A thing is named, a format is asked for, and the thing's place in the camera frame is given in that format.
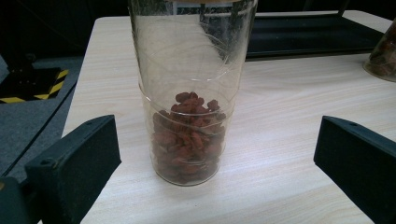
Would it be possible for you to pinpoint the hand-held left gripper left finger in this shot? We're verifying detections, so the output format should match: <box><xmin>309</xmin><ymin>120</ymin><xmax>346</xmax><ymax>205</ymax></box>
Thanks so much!
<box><xmin>24</xmin><ymin>114</ymin><xmax>122</xmax><ymax>224</ymax></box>

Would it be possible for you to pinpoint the black stand with striped base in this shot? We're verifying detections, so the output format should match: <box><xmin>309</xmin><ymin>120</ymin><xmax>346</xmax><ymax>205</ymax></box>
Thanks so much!
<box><xmin>0</xmin><ymin>52</ymin><xmax>70</xmax><ymax>105</ymax></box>

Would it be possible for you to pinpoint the jar of brown dried fruit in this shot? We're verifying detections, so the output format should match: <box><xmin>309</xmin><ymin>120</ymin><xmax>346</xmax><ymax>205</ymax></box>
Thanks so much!
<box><xmin>362</xmin><ymin>18</ymin><xmax>396</xmax><ymax>83</ymax></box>

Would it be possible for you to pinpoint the long black floor cable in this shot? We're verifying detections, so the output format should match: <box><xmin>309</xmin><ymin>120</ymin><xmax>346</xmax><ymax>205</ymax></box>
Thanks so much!
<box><xmin>0</xmin><ymin>82</ymin><xmax>78</xmax><ymax>176</ymax></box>

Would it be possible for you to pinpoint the black metal shelf rack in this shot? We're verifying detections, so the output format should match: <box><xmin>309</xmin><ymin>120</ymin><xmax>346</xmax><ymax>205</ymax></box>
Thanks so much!
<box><xmin>174</xmin><ymin>0</ymin><xmax>385</xmax><ymax>62</ymax></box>

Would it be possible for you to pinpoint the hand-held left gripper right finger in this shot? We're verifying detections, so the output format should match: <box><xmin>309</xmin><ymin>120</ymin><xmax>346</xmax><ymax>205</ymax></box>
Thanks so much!
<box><xmin>313</xmin><ymin>115</ymin><xmax>396</xmax><ymax>224</ymax></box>

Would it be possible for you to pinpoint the jar of red dried berries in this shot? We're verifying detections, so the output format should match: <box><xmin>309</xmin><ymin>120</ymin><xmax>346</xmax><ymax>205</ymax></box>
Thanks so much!
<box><xmin>128</xmin><ymin>0</ymin><xmax>259</xmax><ymax>188</ymax></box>

